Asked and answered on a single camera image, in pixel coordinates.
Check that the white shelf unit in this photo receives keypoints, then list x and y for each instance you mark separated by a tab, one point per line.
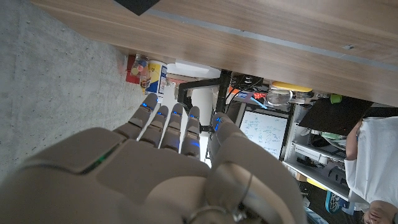
314	174

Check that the black photo album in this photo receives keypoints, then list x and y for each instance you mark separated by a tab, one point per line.
136	5

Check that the yellow banana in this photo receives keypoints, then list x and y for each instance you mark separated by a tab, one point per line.
290	86

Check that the white wipes canister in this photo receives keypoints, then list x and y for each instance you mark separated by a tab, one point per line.
155	79

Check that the white box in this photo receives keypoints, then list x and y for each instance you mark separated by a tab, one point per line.
192	69

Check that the blue shoe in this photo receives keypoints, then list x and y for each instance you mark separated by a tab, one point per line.
332	202

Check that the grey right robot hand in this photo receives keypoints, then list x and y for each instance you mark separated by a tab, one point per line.
130	180

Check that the person in white t-shirt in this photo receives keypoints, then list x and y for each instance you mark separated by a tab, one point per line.
373	155

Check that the black keyboard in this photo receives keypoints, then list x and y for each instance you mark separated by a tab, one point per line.
335	115

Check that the clear glass bowl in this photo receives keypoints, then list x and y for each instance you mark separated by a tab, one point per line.
279	97

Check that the clear jar with coloured items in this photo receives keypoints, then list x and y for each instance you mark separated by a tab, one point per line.
139	67

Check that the whiteboard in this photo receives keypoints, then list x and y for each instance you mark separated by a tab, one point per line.
264	132

